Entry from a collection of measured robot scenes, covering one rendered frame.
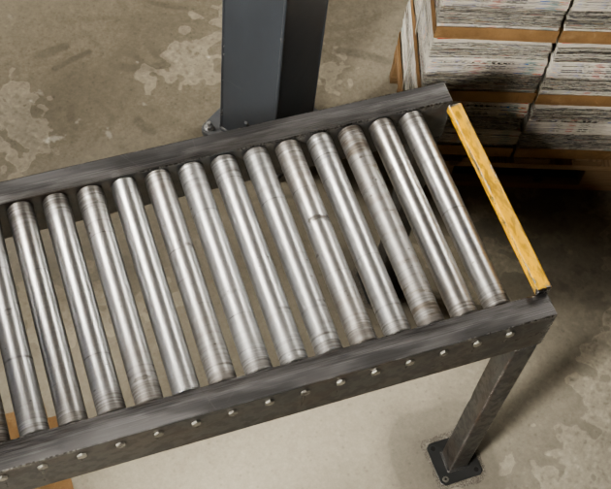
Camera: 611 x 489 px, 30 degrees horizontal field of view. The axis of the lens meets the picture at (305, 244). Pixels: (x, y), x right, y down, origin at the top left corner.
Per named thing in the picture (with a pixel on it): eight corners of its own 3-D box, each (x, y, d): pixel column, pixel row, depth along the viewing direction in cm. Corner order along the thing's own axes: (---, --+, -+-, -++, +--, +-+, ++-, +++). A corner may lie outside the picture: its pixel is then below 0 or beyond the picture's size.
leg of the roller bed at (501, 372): (460, 444, 277) (529, 318, 219) (469, 467, 274) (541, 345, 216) (438, 451, 276) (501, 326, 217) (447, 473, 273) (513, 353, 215)
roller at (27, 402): (-1, 215, 213) (-6, 201, 209) (53, 444, 192) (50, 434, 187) (-28, 221, 212) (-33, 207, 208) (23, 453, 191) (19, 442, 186)
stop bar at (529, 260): (461, 107, 228) (463, 101, 226) (551, 291, 208) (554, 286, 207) (445, 111, 227) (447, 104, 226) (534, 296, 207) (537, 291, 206)
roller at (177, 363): (135, 183, 219) (134, 169, 215) (204, 403, 198) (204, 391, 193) (110, 189, 218) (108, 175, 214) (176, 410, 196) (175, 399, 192)
